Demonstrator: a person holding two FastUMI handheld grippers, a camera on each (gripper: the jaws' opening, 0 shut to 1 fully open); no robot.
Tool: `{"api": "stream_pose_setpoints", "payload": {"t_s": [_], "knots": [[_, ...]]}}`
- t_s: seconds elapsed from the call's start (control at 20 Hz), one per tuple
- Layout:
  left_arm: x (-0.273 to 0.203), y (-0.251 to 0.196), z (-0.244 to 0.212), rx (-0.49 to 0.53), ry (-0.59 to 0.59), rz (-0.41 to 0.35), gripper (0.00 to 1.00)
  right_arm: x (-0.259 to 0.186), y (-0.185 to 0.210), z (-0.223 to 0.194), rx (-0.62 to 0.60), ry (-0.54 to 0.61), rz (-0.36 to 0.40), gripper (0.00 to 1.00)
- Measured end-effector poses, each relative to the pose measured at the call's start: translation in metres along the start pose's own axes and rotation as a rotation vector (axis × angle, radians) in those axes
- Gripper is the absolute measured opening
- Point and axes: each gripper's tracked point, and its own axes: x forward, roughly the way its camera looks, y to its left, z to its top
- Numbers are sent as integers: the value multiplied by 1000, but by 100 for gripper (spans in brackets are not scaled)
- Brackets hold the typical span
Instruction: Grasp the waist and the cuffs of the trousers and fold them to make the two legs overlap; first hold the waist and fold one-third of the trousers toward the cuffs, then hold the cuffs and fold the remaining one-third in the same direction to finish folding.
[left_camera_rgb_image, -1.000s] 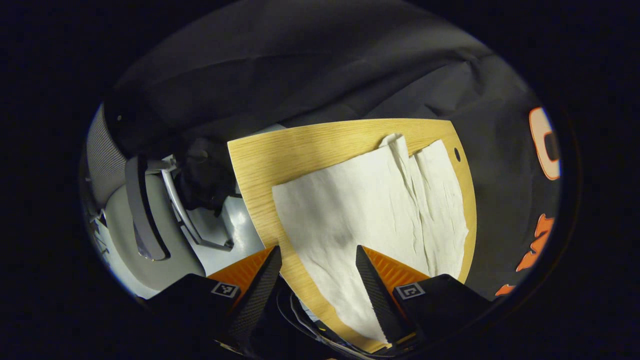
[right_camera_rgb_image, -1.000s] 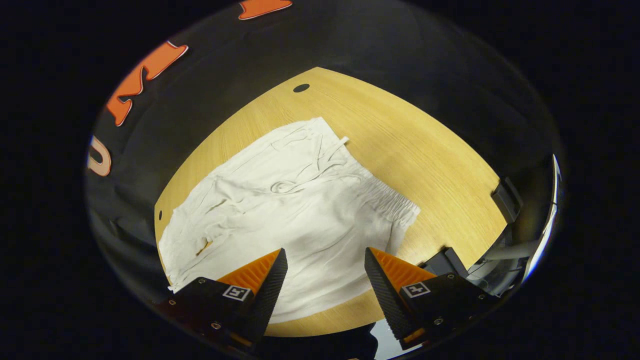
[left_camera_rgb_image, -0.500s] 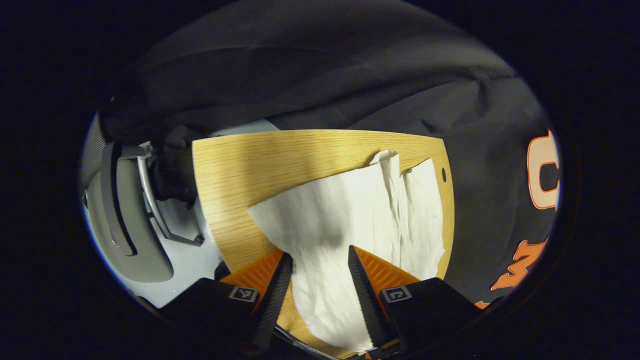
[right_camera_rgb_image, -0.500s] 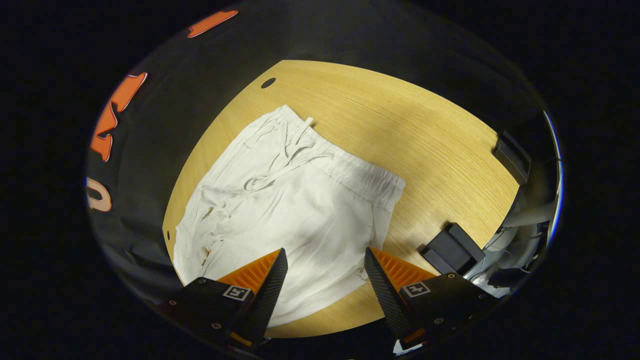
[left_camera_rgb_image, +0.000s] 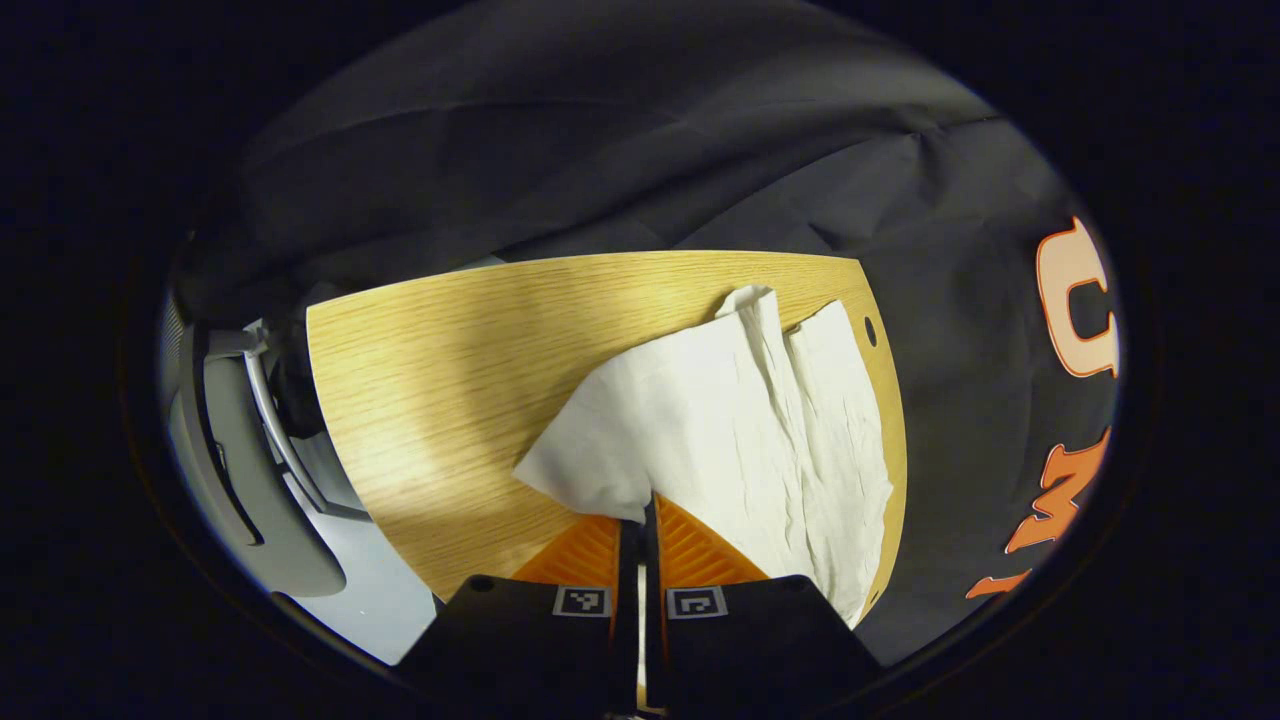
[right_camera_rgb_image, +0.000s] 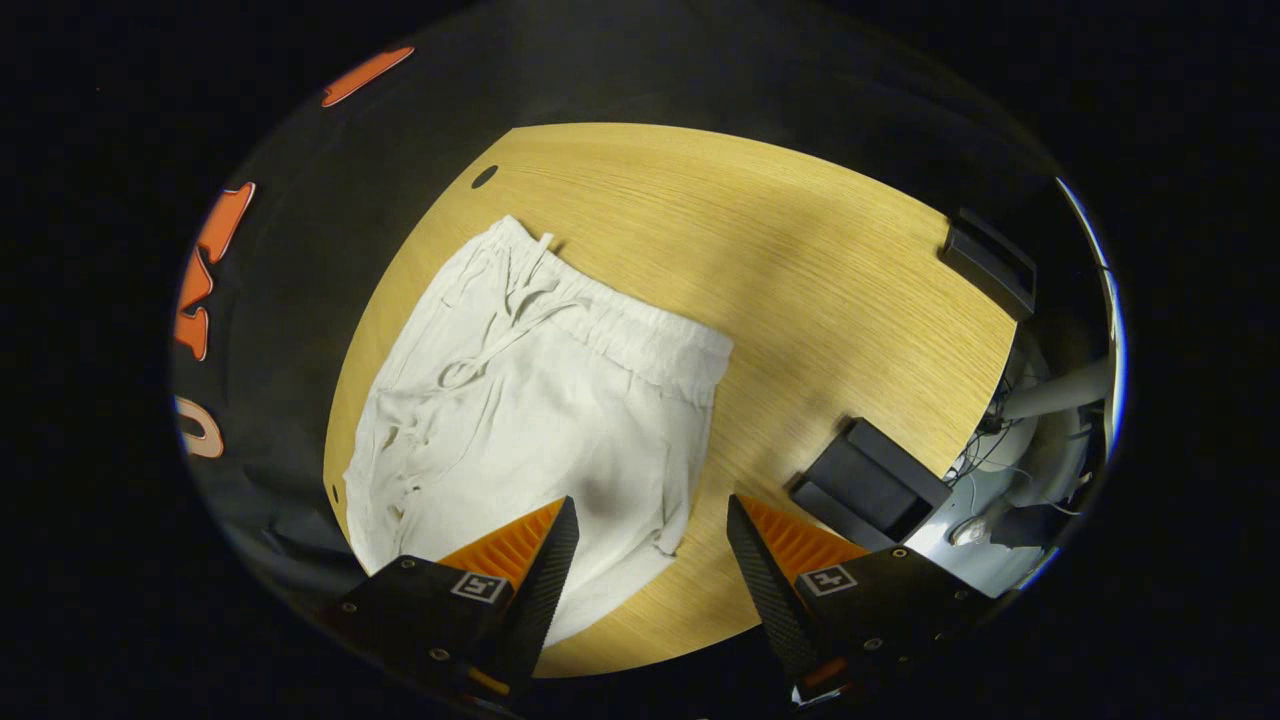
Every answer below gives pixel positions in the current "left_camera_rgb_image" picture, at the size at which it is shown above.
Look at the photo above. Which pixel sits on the white jeans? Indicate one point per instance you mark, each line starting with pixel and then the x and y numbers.
pixel 720 420

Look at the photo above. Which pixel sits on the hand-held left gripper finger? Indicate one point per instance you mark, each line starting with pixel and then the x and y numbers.
pixel 627 600
pixel 652 600

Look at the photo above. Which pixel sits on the black backdrop cloth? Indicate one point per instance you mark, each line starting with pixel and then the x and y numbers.
pixel 600 150

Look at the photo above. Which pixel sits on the grey office chair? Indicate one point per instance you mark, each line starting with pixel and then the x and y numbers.
pixel 260 480

